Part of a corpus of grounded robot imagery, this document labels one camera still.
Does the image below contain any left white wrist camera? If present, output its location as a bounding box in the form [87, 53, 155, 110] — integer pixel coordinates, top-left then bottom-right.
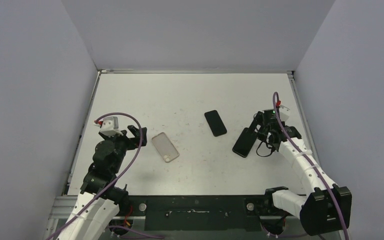
[94, 116, 122, 137]

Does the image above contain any black phone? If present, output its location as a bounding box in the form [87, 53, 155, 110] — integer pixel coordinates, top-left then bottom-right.
[232, 127, 257, 158]
[204, 110, 227, 137]

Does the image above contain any beige phone case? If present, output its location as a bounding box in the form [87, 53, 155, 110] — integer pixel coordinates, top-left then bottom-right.
[151, 132, 180, 163]

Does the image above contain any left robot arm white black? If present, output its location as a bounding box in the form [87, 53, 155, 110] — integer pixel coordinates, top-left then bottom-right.
[53, 122, 147, 240]

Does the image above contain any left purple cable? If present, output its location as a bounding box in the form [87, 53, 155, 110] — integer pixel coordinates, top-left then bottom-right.
[46, 112, 165, 240]

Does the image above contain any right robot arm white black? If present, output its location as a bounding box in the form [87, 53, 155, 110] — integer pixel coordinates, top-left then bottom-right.
[247, 105, 352, 239]

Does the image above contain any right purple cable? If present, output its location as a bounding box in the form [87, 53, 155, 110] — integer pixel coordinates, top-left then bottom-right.
[272, 92, 350, 240]

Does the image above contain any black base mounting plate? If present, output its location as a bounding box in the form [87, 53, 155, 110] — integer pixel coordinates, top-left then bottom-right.
[130, 195, 270, 232]

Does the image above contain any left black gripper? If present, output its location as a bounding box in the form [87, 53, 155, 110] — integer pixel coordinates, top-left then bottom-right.
[100, 124, 147, 173]

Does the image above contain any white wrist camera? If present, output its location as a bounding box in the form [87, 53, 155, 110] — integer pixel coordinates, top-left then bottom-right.
[94, 116, 122, 137]
[275, 100, 292, 122]

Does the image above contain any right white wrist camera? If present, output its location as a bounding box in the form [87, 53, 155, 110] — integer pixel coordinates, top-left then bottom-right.
[275, 100, 292, 122]

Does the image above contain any purple cable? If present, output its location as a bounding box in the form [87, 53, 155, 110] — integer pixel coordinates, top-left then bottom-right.
[46, 112, 165, 240]
[272, 92, 350, 240]

